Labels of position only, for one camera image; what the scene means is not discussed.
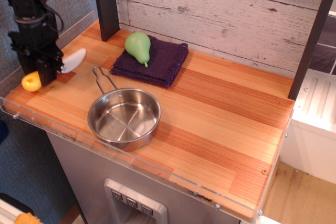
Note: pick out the dark upright post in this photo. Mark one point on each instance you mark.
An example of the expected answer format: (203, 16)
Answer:
(314, 36)
(108, 18)

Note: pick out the green toy pear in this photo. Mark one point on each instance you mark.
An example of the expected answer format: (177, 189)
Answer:
(138, 45)

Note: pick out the silver dispenser panel with buttons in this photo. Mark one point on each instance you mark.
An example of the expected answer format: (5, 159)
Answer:
(130, 206)

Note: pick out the yellow handled toy knife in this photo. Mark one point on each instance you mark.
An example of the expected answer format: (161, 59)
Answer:
(31, 82)

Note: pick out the orange object at bottom left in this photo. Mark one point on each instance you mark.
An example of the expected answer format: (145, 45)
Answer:
(27, 218)

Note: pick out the dark right upright post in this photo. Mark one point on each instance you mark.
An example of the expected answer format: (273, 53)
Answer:
(314, 36)

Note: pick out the purple folded cloth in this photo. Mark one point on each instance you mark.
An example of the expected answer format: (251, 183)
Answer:
(166, 60)

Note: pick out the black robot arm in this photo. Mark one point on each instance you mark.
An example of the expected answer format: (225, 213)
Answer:
(32, 10)

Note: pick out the grey toy fridge cabinet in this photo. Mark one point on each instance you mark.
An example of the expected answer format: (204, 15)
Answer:
(86, 172)

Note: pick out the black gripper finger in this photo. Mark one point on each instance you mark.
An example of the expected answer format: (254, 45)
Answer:
(46, 72)
(27, 63)

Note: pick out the small stainless steel pan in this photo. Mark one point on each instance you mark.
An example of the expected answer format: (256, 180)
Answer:
(125, 118)

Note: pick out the dark left upright post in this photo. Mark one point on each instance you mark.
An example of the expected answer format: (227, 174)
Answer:
(108, 18)

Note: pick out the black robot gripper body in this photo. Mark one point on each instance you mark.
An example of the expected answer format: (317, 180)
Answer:
(38, 39)

